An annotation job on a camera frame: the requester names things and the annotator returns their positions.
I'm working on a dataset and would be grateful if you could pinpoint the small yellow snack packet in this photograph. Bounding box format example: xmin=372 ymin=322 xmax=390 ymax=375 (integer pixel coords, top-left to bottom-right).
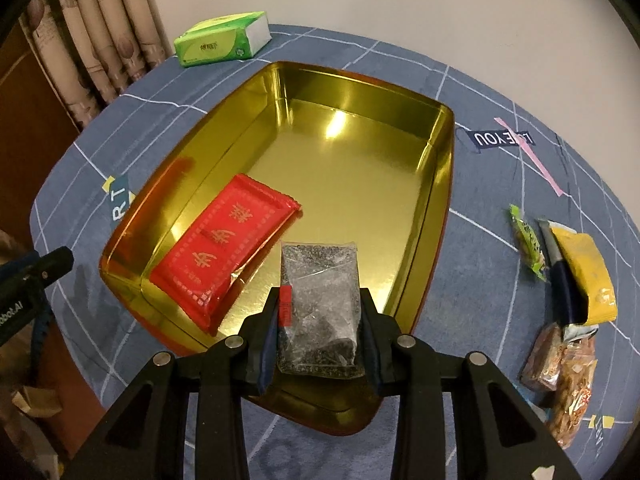
xmin=550 ymin=225 xmax=619 ymax=327

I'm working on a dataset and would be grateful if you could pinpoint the patterned beige curtain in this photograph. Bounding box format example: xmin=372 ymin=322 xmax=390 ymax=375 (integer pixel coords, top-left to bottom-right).
xmin=19 ymin=0 xmax=173 ymax=133

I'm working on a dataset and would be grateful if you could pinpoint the small cardboard box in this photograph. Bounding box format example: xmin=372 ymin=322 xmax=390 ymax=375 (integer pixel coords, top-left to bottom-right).
xmin=12 ymin=387 xmax=63 ymax=418

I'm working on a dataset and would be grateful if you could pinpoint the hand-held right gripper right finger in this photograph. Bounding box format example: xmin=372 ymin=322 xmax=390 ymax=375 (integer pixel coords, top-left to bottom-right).
xmin=357 ymin=287 xmax=583 ymax=480

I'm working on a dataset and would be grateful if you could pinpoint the gold tin box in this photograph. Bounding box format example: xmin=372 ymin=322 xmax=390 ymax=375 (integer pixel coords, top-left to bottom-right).
xmin=98 ymin=60 xmax=456 ymax=436

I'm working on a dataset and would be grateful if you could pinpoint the green wrapped candy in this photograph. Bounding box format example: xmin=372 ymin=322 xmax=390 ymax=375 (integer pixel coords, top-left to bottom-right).
xmin=508 ymin=203 xmax=548 ymax=282

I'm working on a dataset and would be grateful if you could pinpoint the green tissue box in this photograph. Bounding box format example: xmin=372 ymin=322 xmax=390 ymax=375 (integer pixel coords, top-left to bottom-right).
xmin=173 ymin=11 xmax=272 ymax=68

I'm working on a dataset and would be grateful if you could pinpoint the red label peanut snack packet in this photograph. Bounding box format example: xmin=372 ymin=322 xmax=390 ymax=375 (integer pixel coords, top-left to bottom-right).
xmin=545 ymin=327 xmax=599 ymax=450

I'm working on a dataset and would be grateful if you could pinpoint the brown peanut snack packet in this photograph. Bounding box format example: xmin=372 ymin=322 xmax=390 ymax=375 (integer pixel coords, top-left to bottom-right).
xmin=520 ymin=322 xmax=566 ymax=392

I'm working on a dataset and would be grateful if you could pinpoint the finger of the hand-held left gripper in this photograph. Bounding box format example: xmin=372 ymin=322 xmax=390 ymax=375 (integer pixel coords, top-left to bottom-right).
xmin=0 ymin=247 xmax=76 ymax=292

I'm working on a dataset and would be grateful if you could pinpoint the blue checked printed blanket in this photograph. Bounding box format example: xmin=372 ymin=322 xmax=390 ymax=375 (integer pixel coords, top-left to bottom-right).
xmin=28 ymin=22 xmax=640 ymax=480

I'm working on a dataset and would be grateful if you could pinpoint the wooden door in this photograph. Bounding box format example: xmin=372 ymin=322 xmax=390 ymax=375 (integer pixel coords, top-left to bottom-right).
xmin=0 ymin=15 xmax=83 ymax=256

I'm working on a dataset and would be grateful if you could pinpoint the clear packet of dark snack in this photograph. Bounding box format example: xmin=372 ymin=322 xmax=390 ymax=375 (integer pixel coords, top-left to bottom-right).
xmin=277 ymin=241 xmax=366 ymax=377

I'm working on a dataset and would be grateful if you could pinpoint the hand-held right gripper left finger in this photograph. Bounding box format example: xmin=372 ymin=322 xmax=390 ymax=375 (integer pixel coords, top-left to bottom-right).
xmin=62 ymin=287 xmax=281 ymax=480

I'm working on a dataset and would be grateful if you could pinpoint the dark blue grey snack packet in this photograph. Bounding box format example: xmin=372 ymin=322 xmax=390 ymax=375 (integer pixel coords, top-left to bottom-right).
xmin=537 ymin=217 xmax=587 ymax=326

